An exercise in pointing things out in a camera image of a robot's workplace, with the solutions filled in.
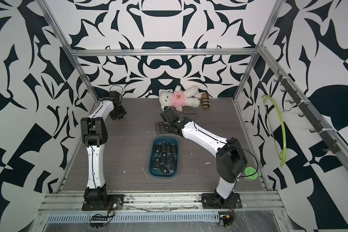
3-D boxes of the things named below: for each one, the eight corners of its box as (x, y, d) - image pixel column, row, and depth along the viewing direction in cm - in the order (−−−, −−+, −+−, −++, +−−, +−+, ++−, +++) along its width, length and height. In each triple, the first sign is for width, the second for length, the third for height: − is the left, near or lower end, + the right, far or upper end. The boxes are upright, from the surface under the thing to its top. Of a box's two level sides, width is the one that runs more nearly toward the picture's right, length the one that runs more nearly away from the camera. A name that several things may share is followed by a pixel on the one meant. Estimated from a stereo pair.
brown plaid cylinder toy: (202, 109, 118) (203, 105, 114) (200, 96, 127) (201, 92, 124) (210, 109, 118) (211, 105, 114) (207, 96, 127) (208, 92, 124)
